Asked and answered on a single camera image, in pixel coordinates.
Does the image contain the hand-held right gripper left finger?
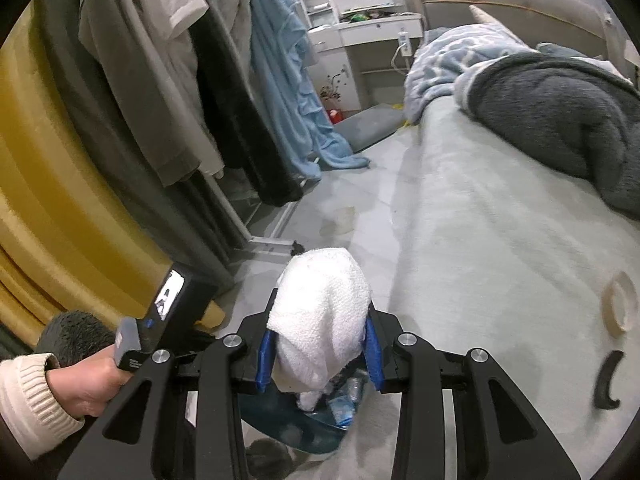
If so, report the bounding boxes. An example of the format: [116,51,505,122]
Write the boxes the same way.
[57,287,281,480]

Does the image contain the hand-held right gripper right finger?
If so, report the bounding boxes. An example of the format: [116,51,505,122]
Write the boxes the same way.
[364,300,583,480]

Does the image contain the blue white plastic packet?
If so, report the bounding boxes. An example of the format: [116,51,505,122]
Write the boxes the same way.
[325,375,367,429]

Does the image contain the dark teal trash bin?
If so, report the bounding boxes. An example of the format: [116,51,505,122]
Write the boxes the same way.
[237,370,367,456]

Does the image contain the white towel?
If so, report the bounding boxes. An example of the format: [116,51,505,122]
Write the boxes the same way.
[267,247,374,411]

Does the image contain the person's left forearm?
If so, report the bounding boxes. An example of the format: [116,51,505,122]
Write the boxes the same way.
[0,352,87,462]

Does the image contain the person's left hand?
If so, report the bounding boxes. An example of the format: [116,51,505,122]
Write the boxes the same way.
[45,345,136,419]

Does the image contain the white clothes rack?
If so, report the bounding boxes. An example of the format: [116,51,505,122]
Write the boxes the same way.
[212,170,307,262]

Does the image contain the person's dark fuzzy garment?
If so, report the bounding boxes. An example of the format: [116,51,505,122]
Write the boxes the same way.
[34,310,117,369]

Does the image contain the clothes on rack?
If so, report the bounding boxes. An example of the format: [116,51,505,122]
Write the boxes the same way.
[35,0,238,288]

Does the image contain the yellow curtain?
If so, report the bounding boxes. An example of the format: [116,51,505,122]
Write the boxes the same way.
[0,0,226,333]

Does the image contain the black hanging garment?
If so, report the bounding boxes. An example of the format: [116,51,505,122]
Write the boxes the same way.
[189,0,303,207]

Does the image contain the olive grey hanging shirt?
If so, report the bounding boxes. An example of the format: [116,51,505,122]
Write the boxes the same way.
[77,0,203,188]

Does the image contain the black curved strip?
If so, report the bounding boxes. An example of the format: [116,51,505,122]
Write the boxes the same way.
[593,350,626,411]

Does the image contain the grey floor cushion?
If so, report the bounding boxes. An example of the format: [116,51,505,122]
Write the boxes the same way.
[334,104,407,154]

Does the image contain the white t-shirt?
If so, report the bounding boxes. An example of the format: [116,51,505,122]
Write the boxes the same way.
[125,0,227,178]

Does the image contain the white dressing table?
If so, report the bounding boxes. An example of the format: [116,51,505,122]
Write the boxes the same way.
[292,0,426,112]

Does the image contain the blue patterned blanket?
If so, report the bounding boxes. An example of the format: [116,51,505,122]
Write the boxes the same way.
[402,25,547,127]

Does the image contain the dark grey fuzzy blanket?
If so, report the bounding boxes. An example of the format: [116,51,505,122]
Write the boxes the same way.
[455,52,640,221]

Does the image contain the white pillow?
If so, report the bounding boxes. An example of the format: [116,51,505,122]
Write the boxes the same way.
[467,4,517,29]

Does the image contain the tan tape ring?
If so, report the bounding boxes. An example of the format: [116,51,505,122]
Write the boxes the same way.
[602,270,632,334]

